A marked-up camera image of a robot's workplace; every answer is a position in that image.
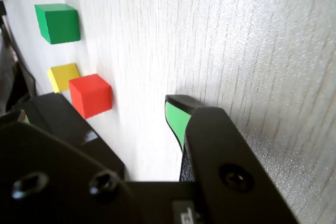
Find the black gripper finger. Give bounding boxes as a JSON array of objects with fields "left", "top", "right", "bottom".
[
  {"left": 0, "top": 108, "right": 140, "bottom": 224},
  {"left": 164, "top": 94, "right": 300, "bottom": 224}
]

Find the yellow cube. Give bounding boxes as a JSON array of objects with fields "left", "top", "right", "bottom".
[{"left": 47, "top": 62, "right": 80, "bottom": 94}]

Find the black box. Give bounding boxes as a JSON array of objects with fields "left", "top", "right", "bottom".
[{"left": 15, "top": 92, "right": 126, "bottom": 183}]

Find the green cube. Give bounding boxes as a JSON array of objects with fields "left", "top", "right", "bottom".
[{"left": 34, "top": 3, "right": 81, "bottom": 45}]

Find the red cube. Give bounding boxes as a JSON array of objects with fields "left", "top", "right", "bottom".
[{"left": 68, "top": 73, "right": 113, "bottom": 120}]

